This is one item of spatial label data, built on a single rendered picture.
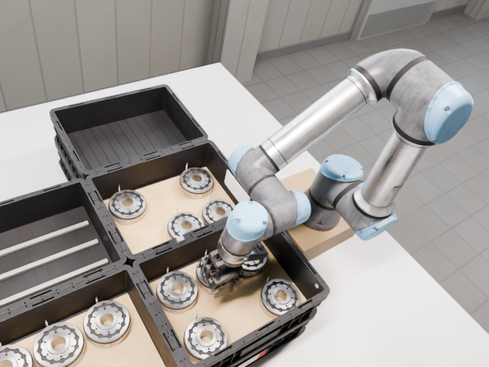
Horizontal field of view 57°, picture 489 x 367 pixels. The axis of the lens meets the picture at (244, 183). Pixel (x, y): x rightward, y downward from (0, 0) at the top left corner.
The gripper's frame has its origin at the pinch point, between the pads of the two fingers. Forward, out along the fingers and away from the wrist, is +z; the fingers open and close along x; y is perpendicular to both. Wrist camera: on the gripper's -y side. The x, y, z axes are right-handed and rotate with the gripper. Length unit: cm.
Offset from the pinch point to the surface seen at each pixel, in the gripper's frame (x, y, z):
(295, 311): 16.8, -7.9, -10.4
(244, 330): 13.5, 1.4, 0.2
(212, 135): -61, -37, 23
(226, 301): 4.6, 1.1, 1.4
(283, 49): -172, -184, 103
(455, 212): 2, -187, 86
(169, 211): -27.1, 0.8, 5.7
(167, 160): -40.3, -4.3, -0.1
